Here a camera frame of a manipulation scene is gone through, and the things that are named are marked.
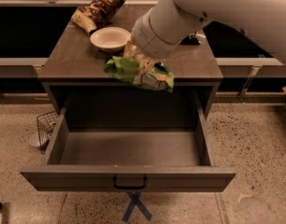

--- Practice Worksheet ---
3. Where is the black drawer handle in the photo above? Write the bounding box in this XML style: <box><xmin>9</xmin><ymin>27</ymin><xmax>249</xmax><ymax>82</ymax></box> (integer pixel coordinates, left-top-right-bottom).
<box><xmin>113</xmin><ymin>176</ymin><xmax>147</xmax><ymax>190</ymax></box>

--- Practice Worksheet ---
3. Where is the blue tape cross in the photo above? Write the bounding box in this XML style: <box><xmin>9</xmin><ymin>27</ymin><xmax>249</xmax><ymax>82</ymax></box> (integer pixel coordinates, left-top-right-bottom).
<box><xmin>122</xmin><ymin>192</ymin><xmax>152</xmax><ymax>222</ymax></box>

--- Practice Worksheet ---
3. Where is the green rice chip bag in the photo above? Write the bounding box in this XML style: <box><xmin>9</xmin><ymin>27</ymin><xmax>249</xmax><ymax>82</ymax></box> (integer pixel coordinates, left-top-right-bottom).
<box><xmin>104</xmin><ymin>56</ymin><xmax>174</xmax><ymax>92</ymax></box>

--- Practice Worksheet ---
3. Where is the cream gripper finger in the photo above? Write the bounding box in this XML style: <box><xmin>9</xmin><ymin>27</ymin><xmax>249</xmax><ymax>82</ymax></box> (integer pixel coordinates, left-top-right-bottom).
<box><xmin>123</xmin><ymin>35</ymin><xmax>137</xmax><ymax>58</ymax></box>
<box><xmin>137</xmin><ymin>54</ymin><xmax>158</xmax><ymax>75</ymax></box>

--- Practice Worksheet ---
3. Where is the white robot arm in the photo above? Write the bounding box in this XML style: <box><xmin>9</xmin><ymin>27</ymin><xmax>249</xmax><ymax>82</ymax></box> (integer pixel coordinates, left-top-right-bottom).
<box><xmin>126</xmin><ymin>0</ymin><xmax>286</xmax><ymax>66</ymax></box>

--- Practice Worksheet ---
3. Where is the brown sea salt chip bag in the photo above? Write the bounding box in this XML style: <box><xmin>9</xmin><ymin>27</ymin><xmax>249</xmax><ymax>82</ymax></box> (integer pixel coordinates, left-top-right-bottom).
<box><xmin>71</xmin><ymin>0</ymin><xmax>126</xmax><ymax>35</ymax></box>

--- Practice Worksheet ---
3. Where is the white ceramic bowl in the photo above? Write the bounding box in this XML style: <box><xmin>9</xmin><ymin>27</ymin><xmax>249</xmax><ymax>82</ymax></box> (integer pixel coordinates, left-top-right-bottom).
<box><xmin>90</xmin><ymin>27</ymin><xmax>131</xmax><ymax>53</ymax></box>

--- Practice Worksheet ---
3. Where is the metal shelf bracket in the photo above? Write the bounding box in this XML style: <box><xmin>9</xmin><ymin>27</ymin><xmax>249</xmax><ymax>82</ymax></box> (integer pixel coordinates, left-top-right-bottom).
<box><xmin>238</xmin><ymin>66</ymin><xmax>262</xmax><ymax>103</ymax></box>

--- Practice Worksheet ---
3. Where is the open grey top drawer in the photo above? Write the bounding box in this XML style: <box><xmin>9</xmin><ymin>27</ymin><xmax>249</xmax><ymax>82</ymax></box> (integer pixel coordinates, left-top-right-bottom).
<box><xmin>21</xmin><ymin>87</ymin><xmax>236</xmax><ymax>192</ymax></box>

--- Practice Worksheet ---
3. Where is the dark blue kettle chip bag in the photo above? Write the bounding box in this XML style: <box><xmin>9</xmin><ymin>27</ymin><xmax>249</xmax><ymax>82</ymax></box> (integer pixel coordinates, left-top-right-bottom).
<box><xmin>180</xmin><ymin>33</ymin><xmax>201</xmax><ymax>46</ymax></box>

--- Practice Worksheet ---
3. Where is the grey cabinet with counter top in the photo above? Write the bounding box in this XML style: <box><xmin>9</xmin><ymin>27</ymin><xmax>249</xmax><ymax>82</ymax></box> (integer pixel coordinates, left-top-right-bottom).
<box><xmin>36</xmin><ymin>4</ymin><xmax>224</xmax><ymax>119</ymax></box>

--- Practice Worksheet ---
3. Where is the black wire basket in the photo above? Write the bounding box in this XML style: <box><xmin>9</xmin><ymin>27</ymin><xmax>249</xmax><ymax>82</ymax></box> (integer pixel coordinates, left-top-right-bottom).
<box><xmin>36</xmin><ymin>111</ymin><xmax>58</xmax><ymax>153</ymax></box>

